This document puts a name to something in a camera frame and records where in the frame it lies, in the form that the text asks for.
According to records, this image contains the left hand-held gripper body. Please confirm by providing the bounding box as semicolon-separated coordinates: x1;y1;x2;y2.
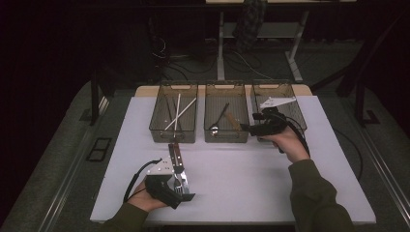
144;157;185;210

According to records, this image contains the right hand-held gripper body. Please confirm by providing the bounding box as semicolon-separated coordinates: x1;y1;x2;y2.
255;96;298;137

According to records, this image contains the wooden handle knife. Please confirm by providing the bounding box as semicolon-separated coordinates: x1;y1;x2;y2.
172;143;191;196

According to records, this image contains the amber handle clear spoon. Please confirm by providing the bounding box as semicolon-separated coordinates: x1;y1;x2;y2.
223;110;244;132

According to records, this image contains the grey transparent plastic bin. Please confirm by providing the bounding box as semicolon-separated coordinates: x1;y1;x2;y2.
250;81;308;143
203;82;251;144
148;82;199;144

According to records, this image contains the striped handle metal spoon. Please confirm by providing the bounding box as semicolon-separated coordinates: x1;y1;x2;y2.
208;101;231;132

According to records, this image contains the person's left hand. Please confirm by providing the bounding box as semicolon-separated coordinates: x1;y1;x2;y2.
127;180;168;213

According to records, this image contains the person's right hand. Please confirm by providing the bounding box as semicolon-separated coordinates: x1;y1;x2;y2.
259;127;311;163

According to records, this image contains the white table mat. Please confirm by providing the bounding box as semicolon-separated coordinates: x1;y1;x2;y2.
90;95;377;225

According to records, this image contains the black metal stand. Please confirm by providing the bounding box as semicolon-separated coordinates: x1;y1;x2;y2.
354;73;381;128

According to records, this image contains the dark patterned hanging cloth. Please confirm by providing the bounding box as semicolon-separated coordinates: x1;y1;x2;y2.
231;0;269;52

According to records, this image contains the left hand-held gripper cable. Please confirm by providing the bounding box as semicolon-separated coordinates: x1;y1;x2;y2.
123;158;163;204

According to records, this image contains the hand-held gripper cable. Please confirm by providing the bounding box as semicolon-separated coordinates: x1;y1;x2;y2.
278;115;312;158
123;158;163;204

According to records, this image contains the right hand-held gripper cable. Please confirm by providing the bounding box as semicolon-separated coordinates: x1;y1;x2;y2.
278;115;312;158

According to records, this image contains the white floor cable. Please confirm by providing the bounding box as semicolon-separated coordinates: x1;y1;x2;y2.
231;49;275;80

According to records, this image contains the black floor frame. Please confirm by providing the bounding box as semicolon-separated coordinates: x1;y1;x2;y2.
85;137;113;162

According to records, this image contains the white frame desk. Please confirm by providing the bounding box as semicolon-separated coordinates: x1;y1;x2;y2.
205;0;357;83

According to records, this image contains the thin black floor cable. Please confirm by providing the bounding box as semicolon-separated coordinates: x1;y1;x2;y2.
333;129;365;182

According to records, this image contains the metal floor rail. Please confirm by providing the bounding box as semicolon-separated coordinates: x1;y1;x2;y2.
38;96;110;232
359;127;410;223

